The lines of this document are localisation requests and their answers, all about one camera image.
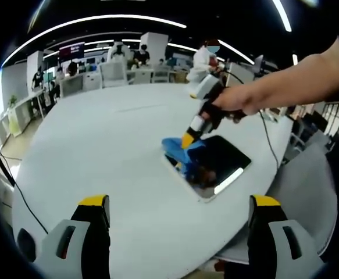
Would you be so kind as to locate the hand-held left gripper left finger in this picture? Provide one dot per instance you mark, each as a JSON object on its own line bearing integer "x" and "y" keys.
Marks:
{"x": 79, "y": 250}

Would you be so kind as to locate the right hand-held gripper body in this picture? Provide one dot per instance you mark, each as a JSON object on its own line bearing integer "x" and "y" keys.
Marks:
{"x": 211, "y": 85}

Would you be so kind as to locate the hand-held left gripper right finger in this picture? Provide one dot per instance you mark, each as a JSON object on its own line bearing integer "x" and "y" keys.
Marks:
{"x": 274, "y": 250}

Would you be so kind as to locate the blue cleaning cloth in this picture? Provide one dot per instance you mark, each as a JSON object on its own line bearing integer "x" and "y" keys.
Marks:
{"x": 172, "y": 145}

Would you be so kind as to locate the black tablet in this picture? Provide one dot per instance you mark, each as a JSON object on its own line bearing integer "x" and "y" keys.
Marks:
{"x": 230, "y": 157}

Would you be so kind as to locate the person's right hand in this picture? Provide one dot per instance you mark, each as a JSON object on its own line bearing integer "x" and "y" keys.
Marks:
{"x": 242, "y": 100}

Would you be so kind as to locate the thin straight ceiling light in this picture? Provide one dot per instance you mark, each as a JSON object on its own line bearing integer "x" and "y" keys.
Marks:
{"x": 236, "y": 50}

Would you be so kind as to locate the small grey mesh chair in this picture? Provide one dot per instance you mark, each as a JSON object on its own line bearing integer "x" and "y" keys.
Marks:
{"x": 160, "y": 74}

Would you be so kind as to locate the dark monitor on stand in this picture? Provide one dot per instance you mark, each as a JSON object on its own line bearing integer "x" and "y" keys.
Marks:
{"x": 259, "y": 64}

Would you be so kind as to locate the white mesh chair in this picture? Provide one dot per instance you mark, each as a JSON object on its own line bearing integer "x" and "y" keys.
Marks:
{"x": 113, "y": 74}

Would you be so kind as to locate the white humanoid robot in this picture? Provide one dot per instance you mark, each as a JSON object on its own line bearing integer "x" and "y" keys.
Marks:
{"x": 119, "y": 52}

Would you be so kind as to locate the short straight ceiling light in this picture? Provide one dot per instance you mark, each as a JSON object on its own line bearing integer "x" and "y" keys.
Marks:
{"x": 282, "y": 14}

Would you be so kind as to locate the white drawer cabinet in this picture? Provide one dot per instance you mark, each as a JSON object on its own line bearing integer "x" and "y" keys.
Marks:
{"x": 93, "y": 81}

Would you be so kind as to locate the black tripod stand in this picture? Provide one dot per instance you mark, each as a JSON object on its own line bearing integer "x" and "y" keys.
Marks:
{"x": 2, "y": 165}

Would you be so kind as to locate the long curved ceiling light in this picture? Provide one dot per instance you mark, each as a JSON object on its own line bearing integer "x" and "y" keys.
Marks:
{"x": 99, "y": 19}

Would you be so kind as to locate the white side desk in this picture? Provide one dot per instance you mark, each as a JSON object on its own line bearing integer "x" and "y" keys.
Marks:
{"x": 24, "y": 103}

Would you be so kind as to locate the green potted plant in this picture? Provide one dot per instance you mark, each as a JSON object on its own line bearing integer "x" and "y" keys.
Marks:
{"x": 12, "y": 100}

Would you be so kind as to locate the dark wall screen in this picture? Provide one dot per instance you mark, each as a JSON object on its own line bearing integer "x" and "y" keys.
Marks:
{"x": 71, "y": 50}

